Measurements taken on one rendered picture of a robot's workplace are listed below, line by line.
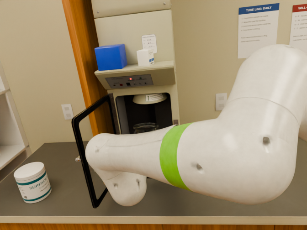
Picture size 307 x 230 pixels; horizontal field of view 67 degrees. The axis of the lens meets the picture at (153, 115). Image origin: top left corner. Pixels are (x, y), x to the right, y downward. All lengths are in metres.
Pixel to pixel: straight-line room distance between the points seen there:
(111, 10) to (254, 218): 1.00
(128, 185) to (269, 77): 0.46
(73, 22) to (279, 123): 0.85
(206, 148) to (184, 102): 1.22
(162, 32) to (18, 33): 1.03
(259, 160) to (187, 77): 1.22
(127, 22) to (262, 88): 0.76
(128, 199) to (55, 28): 1.21
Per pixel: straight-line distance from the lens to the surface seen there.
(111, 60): 0.96
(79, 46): 1.02
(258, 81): 0.38
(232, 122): 0.32
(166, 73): 0.94
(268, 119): 0.33
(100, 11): 1.07
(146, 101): 1.10
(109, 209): 1.10
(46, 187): 1.28
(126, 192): 0.68
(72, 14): 1.02
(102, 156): 0.60
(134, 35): 1.03
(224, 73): 1.50
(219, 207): 1.06
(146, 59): 0.95
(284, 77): 0.39
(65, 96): 1.70
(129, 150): 0.49
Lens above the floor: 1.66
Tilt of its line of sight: 21 degrees down
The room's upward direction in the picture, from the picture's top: 7 degrees counter-clockwise
